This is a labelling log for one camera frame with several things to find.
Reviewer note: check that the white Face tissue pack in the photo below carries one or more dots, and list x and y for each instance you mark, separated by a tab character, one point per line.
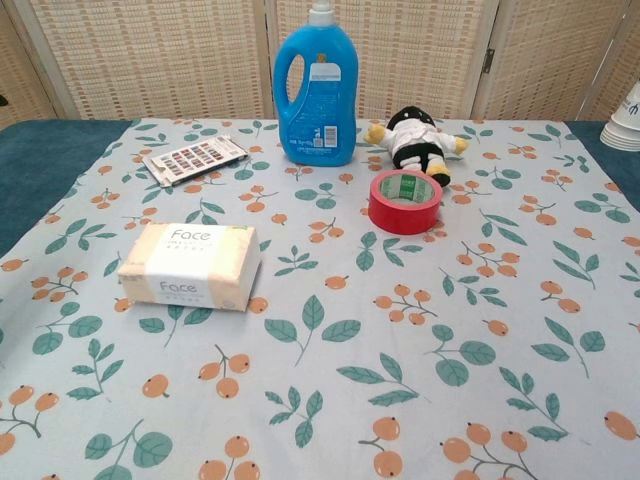
195	260

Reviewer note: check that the floral tablecloth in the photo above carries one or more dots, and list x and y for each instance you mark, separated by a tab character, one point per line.
350	325

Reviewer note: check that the red tape roll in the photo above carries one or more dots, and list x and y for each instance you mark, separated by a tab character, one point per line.
400	215

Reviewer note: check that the blue detergent pump bottle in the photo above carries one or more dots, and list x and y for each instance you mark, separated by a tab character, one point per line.
320	105

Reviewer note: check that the black white plush doll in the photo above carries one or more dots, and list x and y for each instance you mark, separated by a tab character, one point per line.
417	140

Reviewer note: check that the colour swatch card packet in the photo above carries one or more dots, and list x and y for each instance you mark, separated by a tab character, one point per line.
195	157

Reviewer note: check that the metal screen hinge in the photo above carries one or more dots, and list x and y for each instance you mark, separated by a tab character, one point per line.
490	62

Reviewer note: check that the woven folding screen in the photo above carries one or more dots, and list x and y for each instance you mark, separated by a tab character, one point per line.
150	55

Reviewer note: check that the white paper cup stack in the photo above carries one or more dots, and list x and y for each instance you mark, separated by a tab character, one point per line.
625	125

